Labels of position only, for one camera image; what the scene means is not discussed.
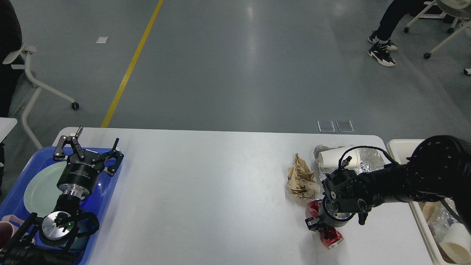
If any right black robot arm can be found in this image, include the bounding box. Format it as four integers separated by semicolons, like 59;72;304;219
305;135;471;240

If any pink home mug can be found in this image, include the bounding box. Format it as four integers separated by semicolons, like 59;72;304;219
0;214;24;249

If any person in dark trousers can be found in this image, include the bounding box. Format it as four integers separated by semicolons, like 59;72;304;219
367;0;420;67

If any lying white paper cup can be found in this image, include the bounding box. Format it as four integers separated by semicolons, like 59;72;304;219
318;145;360;169

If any light green plate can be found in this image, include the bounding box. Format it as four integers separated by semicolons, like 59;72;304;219
24;161;67;218

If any small crumpled foil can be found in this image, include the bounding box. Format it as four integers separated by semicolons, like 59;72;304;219
314;145;385;181

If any dark teal home mug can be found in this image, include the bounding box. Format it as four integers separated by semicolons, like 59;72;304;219
70;212;99;251

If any white side table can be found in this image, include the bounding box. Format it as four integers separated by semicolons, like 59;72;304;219
0;117;18;142

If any brown paper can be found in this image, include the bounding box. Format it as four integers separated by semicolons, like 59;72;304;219
286;153;320;200

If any white chair frame left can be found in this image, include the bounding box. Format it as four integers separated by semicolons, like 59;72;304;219
2;42;79;150

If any white paper cup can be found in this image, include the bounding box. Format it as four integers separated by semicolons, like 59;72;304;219
318;145;360;169
439;223;471;264

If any red snack wrapper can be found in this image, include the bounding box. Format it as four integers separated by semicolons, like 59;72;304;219
305;198;344;249

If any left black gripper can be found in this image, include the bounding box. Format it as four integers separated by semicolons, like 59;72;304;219
53;126;124;197

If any aluminium foil sheet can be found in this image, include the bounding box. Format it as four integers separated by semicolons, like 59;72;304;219
426;198;460;243

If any large brown paper bag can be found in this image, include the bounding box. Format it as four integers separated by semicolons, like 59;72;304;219
419;201;442;222

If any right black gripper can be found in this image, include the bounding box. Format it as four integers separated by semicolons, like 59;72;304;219
305;198;354;240

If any blue plastic tray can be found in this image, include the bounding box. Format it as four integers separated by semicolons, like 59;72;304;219
0;146;124;265

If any seated person in black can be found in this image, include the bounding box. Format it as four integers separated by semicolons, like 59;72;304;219
0;0;22;117

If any beige plastic bin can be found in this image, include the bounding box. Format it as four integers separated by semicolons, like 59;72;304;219
386;139;471;265

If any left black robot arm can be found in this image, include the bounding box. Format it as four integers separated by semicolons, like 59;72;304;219
1;127;124;265

